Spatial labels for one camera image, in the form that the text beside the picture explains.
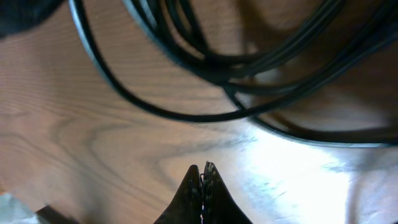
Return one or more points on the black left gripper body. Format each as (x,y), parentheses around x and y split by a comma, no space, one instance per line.
(21,15)

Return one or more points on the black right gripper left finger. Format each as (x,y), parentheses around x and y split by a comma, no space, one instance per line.
(185,207)

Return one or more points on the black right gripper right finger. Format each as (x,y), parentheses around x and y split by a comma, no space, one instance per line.
(218,205)

